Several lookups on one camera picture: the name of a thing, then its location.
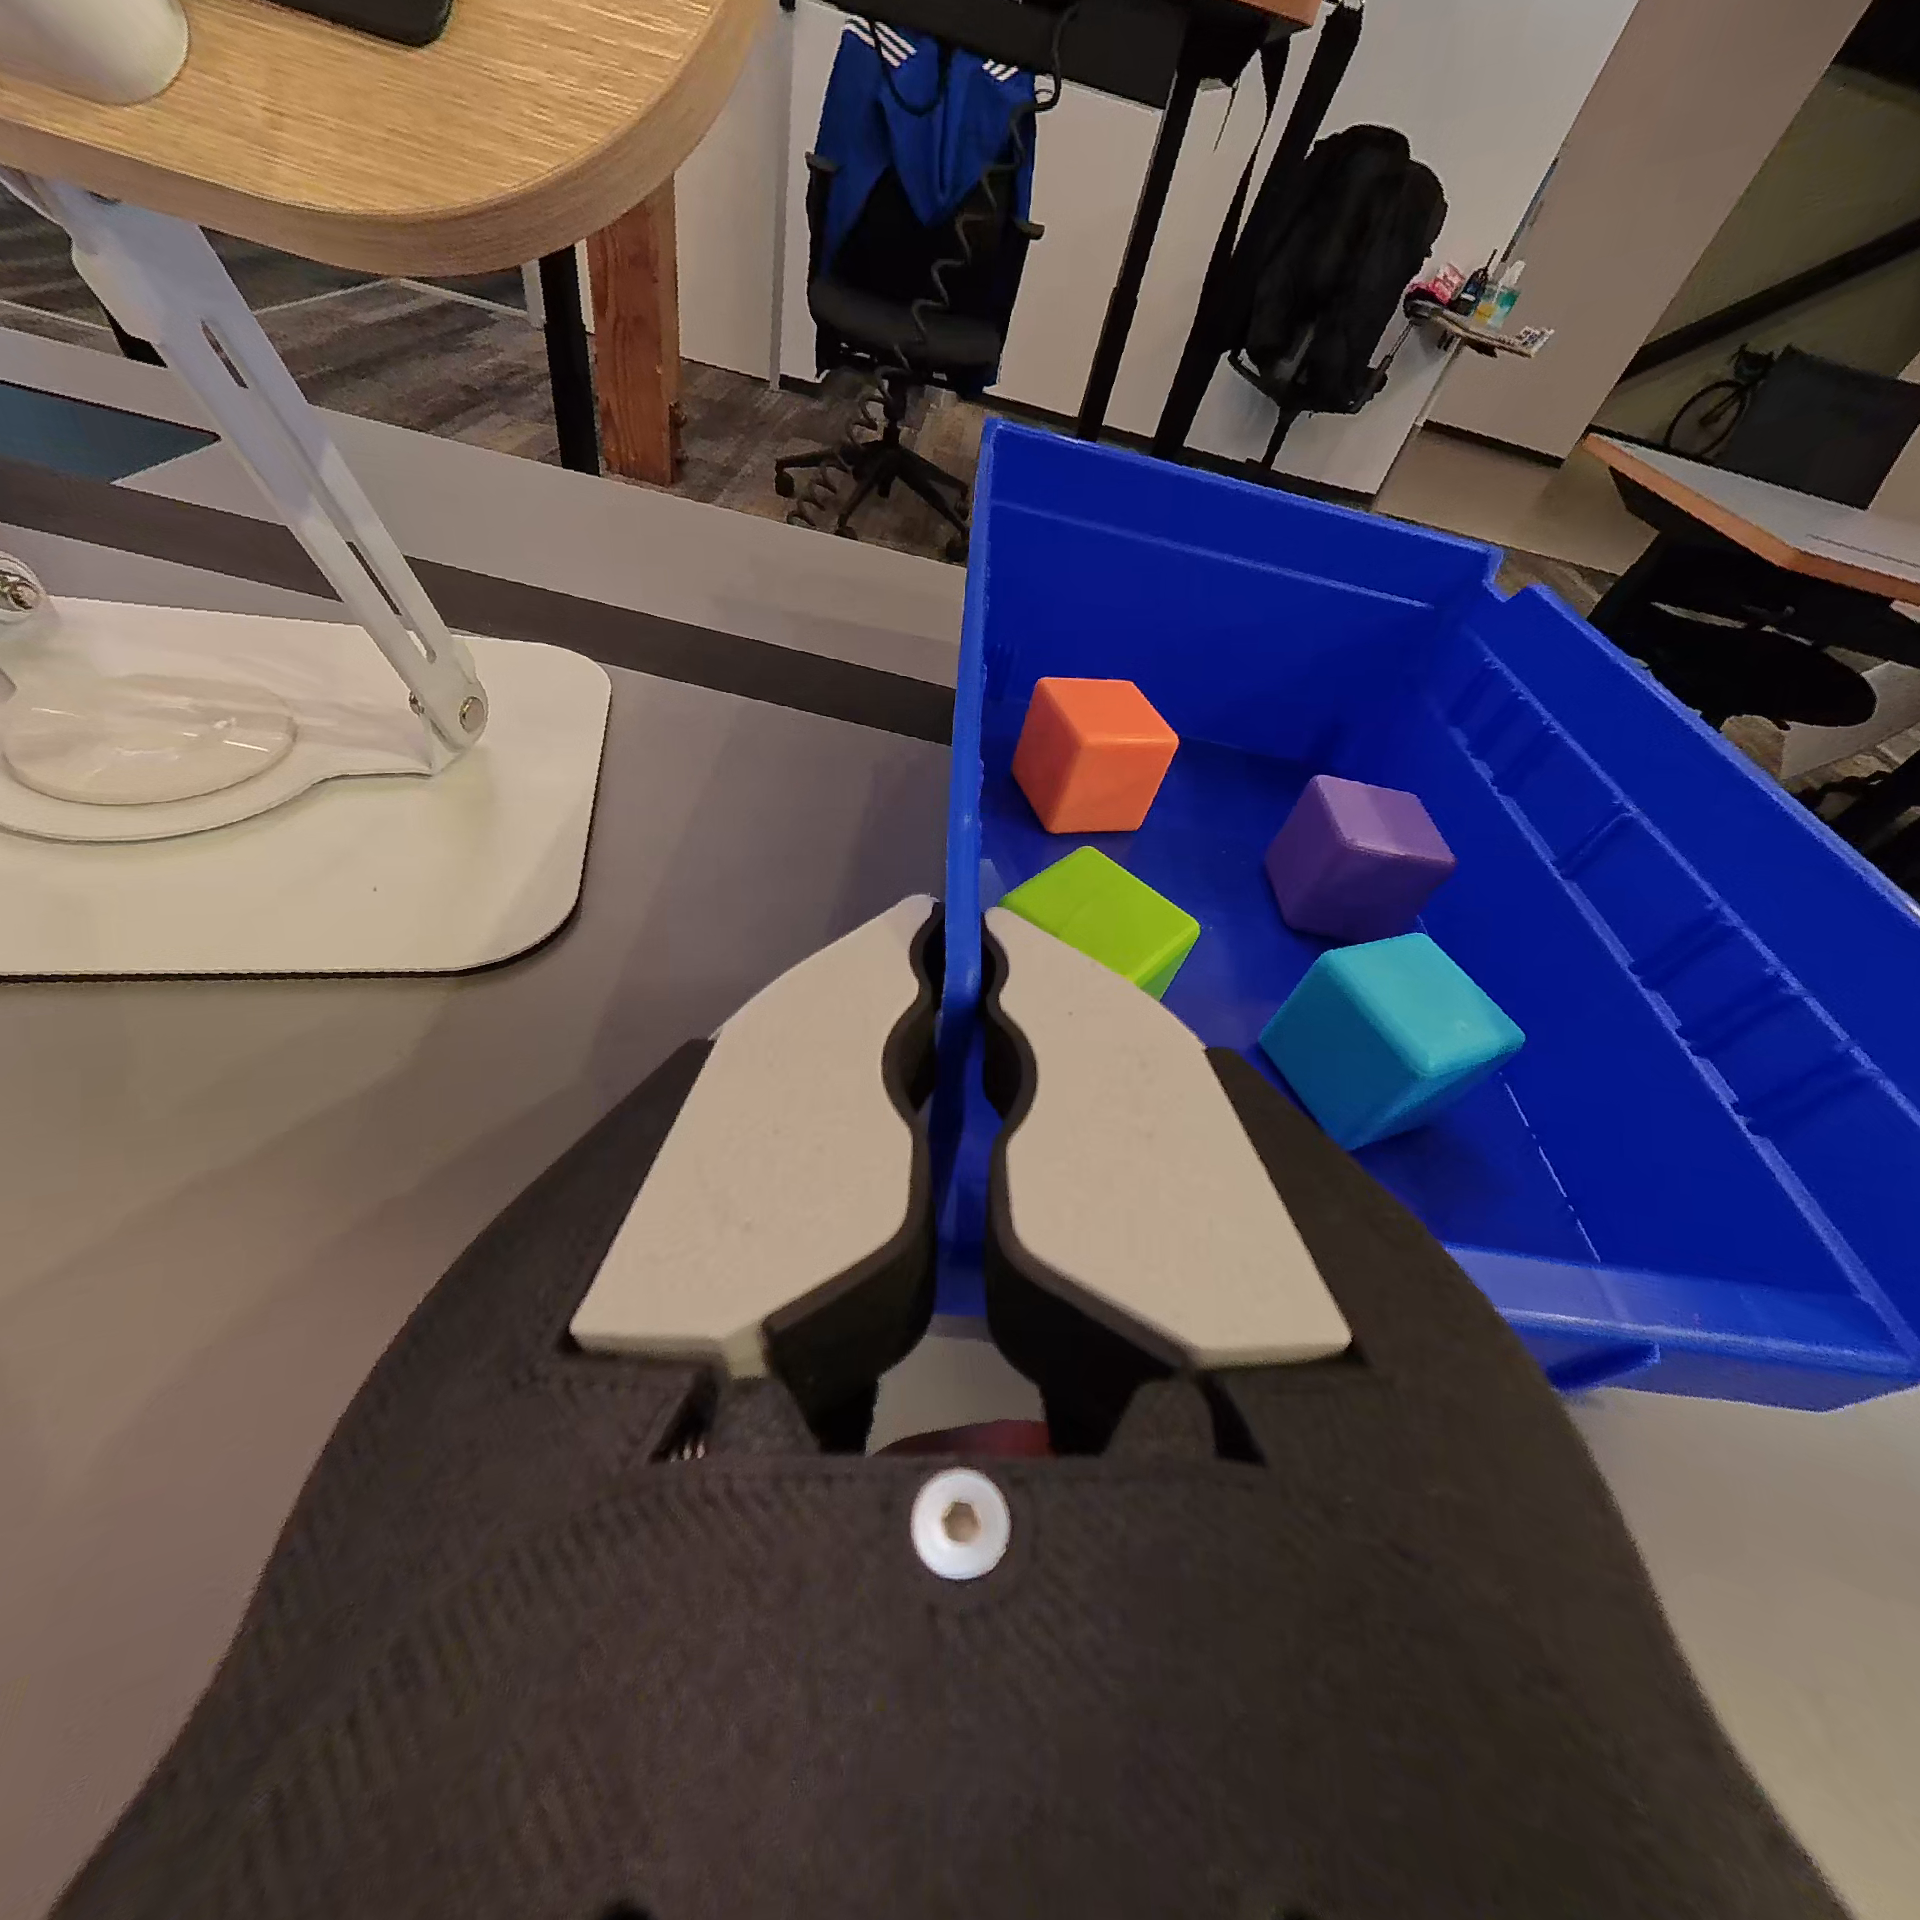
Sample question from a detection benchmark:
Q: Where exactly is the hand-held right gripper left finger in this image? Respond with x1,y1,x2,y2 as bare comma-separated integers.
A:
570,895,944,1453

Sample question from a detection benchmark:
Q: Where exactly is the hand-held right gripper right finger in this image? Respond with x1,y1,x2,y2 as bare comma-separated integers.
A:
978,904,1353,1453

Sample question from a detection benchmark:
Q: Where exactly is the green cube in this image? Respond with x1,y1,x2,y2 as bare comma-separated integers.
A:
999,847,1202,1003

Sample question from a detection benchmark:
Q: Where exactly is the teal cube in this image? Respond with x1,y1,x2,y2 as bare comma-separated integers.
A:
1256,934,1528,1151

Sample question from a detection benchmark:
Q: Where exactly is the purple cube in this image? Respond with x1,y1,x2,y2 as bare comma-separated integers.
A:
1262,774,1456,941

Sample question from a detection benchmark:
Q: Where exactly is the orange cube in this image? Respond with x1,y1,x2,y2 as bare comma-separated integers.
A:
1011,674,1179,837

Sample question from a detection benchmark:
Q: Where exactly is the blue plastic bin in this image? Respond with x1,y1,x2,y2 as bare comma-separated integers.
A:
930,416,1920,1413

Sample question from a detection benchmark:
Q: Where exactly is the grey desk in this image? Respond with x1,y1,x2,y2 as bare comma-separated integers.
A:
0,329,1920,1920

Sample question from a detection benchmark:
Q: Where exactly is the wooden top black desk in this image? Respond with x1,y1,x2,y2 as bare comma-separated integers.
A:
780,0,1366,453

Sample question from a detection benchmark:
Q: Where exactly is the wooden board document stand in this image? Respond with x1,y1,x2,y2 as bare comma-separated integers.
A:
0,0,770,983

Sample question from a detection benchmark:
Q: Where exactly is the black round-top pole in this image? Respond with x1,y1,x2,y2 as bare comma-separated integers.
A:
533,247,604,477

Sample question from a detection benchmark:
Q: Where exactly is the grey table with wooden edge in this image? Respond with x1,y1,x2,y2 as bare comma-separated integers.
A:
1582,433,1920,781

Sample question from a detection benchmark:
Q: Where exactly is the small tray of bottles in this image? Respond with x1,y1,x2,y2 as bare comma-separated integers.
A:
1405,254,1555,362

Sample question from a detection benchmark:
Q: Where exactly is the black draped office chair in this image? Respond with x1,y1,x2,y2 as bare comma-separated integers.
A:
1223,123,1450,467

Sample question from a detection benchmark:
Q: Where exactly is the blue jacket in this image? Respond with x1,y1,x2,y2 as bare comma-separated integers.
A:
811,21,1041,323

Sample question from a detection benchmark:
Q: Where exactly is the wooden post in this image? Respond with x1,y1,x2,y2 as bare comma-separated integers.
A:
583,193,684,485

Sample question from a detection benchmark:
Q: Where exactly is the black coiled cable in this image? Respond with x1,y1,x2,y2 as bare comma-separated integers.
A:
899,150,992,496

